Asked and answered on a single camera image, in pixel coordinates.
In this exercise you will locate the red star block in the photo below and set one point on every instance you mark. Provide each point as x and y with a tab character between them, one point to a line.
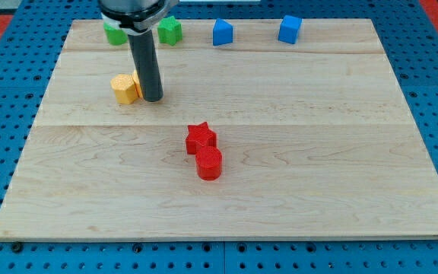
199	136

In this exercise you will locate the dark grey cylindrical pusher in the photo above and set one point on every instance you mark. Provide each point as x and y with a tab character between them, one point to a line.
146	65

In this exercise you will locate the red cylinder block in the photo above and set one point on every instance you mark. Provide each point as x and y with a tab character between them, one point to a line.
208	161

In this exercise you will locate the blue triangular block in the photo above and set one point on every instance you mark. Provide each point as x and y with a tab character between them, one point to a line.
222	32

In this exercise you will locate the green star block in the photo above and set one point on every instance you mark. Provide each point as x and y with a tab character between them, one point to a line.
170	31

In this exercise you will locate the yellow block behind pusher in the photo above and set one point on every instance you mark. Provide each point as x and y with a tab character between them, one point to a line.
137	84

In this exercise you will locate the light wooden board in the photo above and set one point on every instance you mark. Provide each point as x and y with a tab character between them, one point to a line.
317	140

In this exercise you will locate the green round block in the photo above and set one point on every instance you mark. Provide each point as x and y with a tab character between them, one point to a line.
115	37

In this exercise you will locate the blue cube block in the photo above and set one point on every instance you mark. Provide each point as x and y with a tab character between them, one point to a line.
289	29

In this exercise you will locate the yellow hexagon block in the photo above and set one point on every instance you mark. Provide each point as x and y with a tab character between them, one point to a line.
124	89

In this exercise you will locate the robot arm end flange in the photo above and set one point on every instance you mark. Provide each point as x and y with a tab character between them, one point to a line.
134	17

